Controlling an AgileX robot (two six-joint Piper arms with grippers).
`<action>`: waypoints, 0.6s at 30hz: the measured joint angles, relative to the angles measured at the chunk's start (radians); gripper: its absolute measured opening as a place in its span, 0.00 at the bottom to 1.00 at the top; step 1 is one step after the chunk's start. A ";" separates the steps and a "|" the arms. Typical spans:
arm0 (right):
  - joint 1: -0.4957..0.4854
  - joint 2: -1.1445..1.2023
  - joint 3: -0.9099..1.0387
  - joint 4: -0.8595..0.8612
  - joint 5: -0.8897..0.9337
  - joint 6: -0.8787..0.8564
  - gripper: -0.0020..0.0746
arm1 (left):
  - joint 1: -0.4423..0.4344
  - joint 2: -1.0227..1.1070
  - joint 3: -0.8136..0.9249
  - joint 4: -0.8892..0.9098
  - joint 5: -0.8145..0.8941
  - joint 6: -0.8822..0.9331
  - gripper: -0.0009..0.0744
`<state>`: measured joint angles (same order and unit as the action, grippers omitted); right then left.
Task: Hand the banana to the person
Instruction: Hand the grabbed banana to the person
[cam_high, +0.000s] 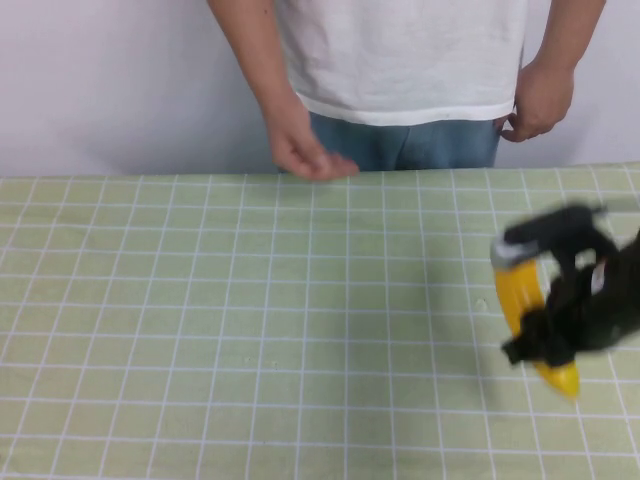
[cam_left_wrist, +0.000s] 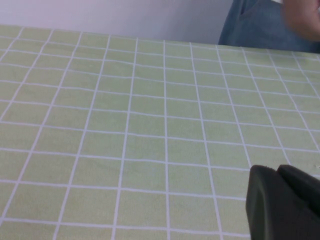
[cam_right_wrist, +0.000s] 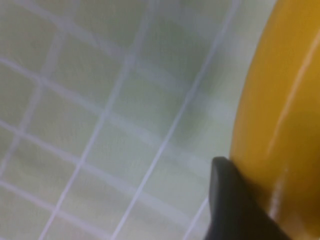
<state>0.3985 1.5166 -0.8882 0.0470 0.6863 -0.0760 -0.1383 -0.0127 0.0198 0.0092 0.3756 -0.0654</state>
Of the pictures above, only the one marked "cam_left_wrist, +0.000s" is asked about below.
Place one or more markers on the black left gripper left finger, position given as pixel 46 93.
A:
pixel 270 207

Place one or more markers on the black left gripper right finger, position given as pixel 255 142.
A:
pixel 302 185

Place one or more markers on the person's right hand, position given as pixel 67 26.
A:
pixel 303 17

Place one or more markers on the green white-grid tablecloth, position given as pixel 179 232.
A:
pixel 150 137

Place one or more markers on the blue trousers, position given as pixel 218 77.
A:
pixel 252 30

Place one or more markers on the white t-shirt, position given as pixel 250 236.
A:
pixel 277 1

